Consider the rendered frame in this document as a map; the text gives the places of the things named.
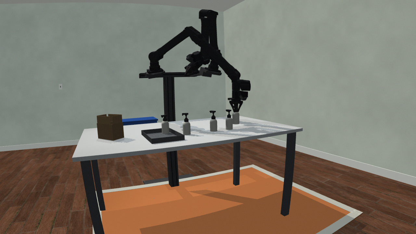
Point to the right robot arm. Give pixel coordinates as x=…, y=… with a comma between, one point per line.
x=201, y=41

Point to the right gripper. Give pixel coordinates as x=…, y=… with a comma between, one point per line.
x=235, y=101

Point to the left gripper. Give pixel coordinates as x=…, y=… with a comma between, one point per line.
x=191, y=70

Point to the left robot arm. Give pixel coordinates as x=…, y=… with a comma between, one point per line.
x=209, y=31

